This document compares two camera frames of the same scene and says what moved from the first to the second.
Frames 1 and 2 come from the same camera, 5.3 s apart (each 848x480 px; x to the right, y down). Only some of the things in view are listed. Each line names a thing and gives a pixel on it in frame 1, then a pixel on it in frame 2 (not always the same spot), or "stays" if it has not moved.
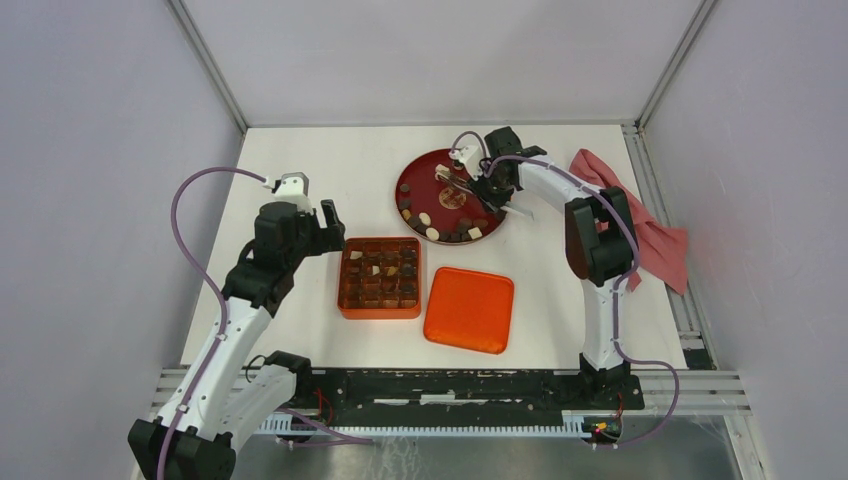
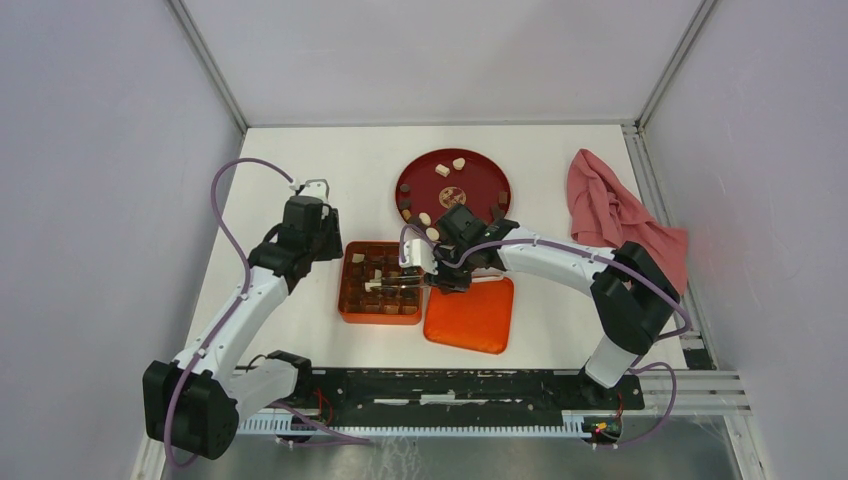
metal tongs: (463, 184) to (382, 287)
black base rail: (489, 392) stays
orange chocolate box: (380, 278) stays
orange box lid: (470, 309) stays
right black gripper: (497, 200) to (446, 283)
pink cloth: (663, 249) stays
